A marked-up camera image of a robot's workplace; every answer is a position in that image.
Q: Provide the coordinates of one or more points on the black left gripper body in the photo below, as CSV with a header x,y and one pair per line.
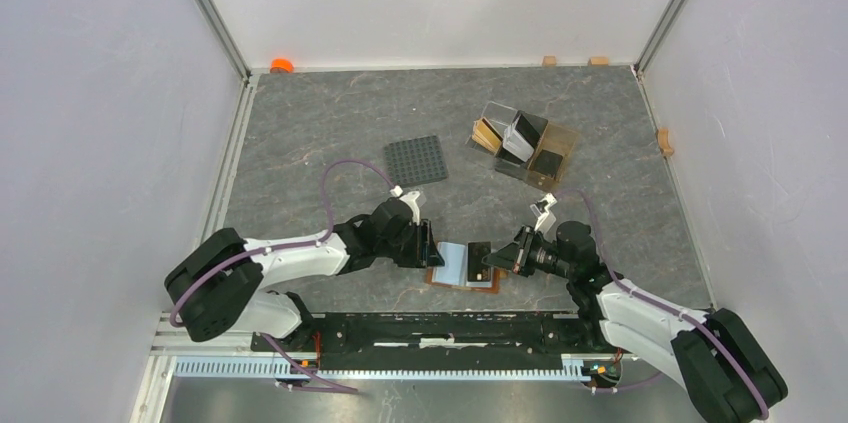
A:
x,y
410,252

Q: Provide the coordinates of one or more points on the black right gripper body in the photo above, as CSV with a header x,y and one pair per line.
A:
x,y
543,257

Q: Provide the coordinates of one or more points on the brown leather card holder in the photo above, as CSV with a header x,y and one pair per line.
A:
x,y
453,274

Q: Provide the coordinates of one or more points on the black VIP credit card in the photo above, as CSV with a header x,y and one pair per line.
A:
x,y
477,271

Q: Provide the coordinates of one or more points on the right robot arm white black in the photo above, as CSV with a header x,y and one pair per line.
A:
x,y
713,356

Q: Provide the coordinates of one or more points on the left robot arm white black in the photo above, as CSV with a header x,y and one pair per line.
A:
x,y
227,282

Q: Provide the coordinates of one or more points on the black credit card stack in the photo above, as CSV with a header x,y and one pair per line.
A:
x,y
547,164

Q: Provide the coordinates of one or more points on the gold credit card stack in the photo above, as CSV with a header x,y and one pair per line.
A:
x,y
485,135

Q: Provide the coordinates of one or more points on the dark grey studded baseplate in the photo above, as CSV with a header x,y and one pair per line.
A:
x,y
415,161

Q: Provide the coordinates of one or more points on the curved wooden piece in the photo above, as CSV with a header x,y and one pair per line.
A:
x,y
664,142

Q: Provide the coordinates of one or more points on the orange round cap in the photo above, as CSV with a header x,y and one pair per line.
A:
x,y
281,65

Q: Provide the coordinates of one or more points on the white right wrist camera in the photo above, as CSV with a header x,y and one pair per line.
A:
x,y
542,209

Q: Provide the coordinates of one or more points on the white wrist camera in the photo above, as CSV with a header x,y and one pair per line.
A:
x,y
542,209
413,199

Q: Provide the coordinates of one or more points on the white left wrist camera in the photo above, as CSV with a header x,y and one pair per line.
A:
x,y
413,199

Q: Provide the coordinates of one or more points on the white slotted cable duct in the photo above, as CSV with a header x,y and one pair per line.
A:
x,y
276,367

